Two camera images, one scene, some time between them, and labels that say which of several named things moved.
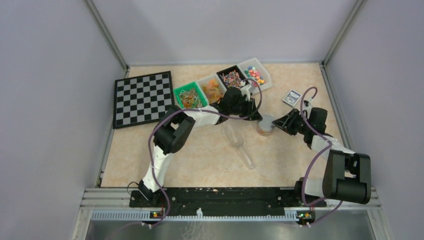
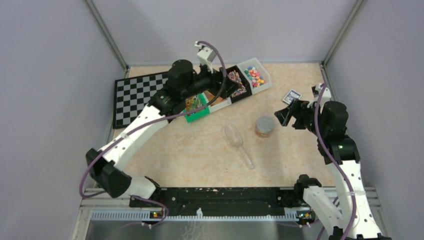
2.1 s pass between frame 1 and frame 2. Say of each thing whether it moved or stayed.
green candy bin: stayed
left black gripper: moved
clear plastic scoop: stayed
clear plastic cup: stayed
